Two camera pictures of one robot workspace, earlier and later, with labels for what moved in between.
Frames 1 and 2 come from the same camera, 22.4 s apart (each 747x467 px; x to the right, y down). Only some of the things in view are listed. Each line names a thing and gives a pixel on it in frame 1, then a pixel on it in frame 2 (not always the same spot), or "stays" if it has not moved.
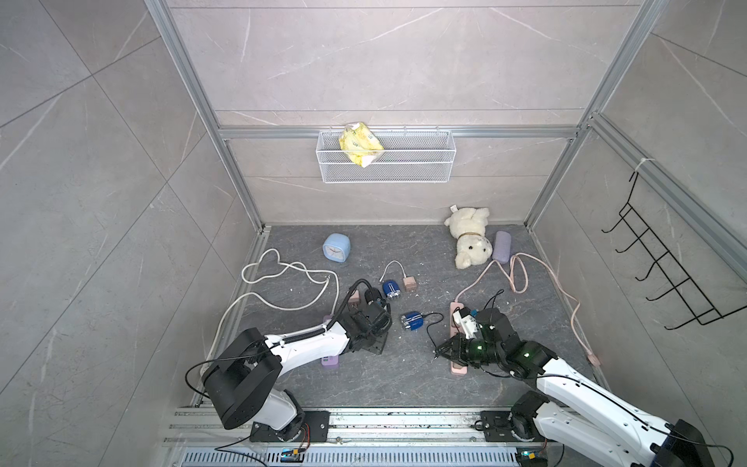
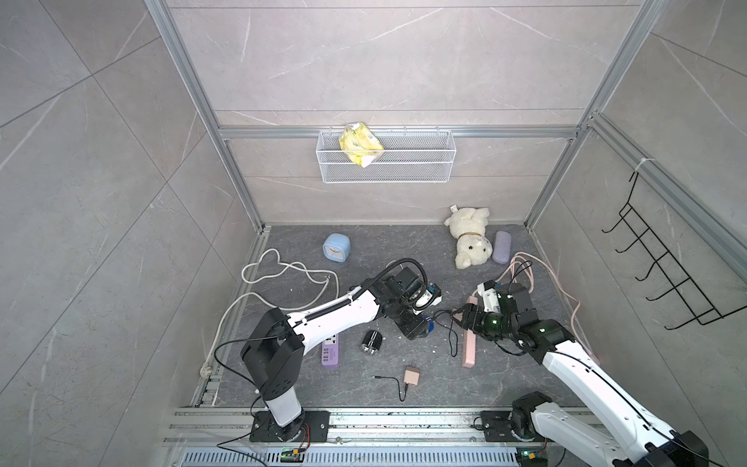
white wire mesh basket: (408, 157) stays
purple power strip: (330, 362) stays
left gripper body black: (376, 342) → (410, 324)
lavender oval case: (501, 250) stays
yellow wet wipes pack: (360, 143) stays
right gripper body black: (474, 350) → (489, 325)
